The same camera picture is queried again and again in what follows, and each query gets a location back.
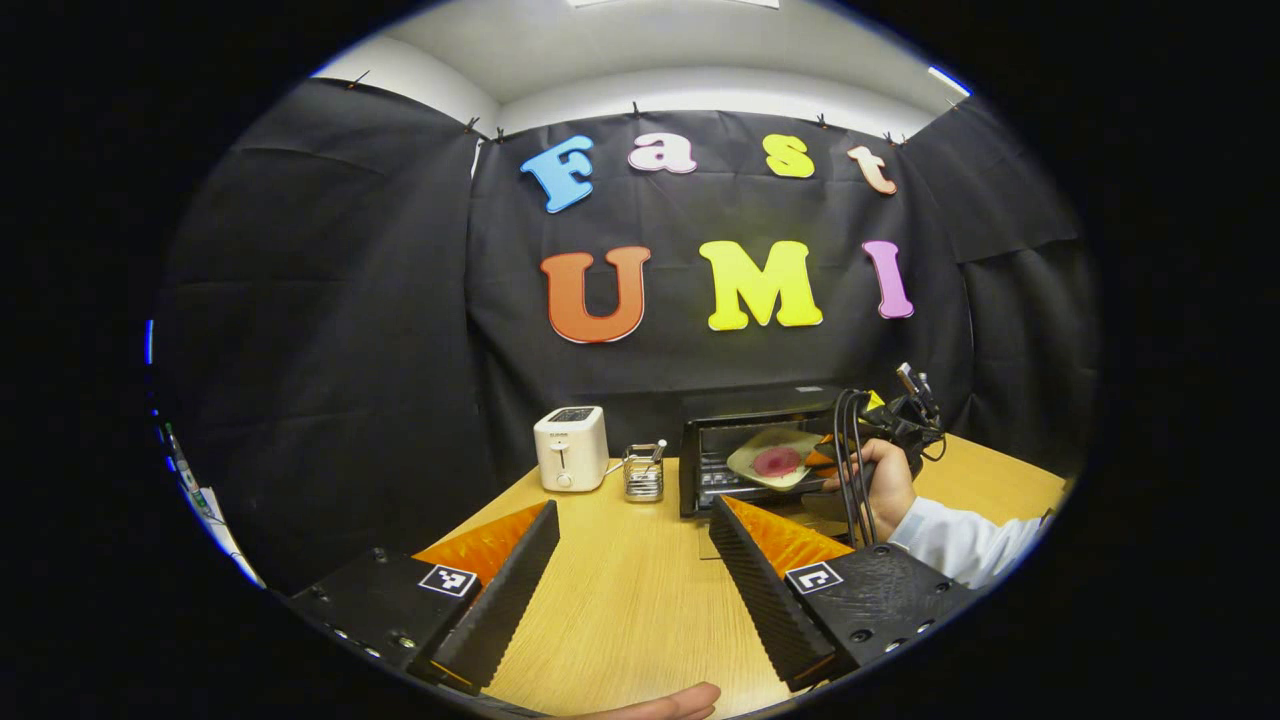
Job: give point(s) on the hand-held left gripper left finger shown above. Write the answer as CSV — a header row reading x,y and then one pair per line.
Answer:
x,y
505,605

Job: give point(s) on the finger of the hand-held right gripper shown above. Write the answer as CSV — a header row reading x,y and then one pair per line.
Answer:
x,y
822,458

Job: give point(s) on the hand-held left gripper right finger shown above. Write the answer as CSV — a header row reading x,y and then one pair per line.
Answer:
x,y
765,605

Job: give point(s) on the pink round food slice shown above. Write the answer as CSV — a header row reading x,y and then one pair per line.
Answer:
x,y
777,461

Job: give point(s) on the cream square plate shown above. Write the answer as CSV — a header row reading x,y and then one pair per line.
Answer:
x,y
775,440

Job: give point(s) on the black electric oven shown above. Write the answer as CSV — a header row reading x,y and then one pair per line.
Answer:
x,y
705,445

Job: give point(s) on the white toaster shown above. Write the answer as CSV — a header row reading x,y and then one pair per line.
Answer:
x,y
570,450

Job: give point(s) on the black backdrop cloth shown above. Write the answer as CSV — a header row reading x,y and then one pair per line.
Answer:
x,y
350,350

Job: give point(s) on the ceiling light panel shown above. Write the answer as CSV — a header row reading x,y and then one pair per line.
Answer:
x,y
948,80

